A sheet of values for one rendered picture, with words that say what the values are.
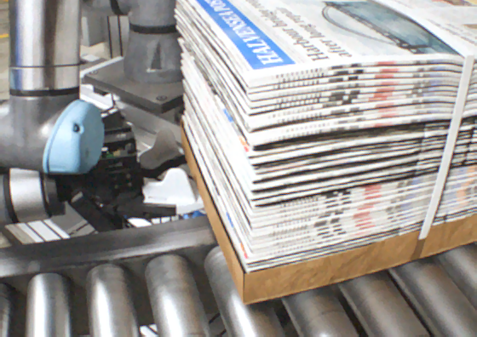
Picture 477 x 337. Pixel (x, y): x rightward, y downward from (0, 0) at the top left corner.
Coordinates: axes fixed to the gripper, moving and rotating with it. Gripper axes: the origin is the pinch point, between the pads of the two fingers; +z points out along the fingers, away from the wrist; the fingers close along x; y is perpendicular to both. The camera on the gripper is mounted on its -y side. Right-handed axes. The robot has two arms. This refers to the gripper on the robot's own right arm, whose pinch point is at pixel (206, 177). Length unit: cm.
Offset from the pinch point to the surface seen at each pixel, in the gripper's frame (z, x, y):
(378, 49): 9.0, -20.9, 23.9
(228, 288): -2.4, -19.6, 0.5
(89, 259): -15.7, -12.6, 0.9
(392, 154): 10.6, -22.8, 15.5
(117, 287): -13.1, -17.0, 0.7
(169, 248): -6.9, -12.8, 0.9
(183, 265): -6.0, -15.1, 0.3
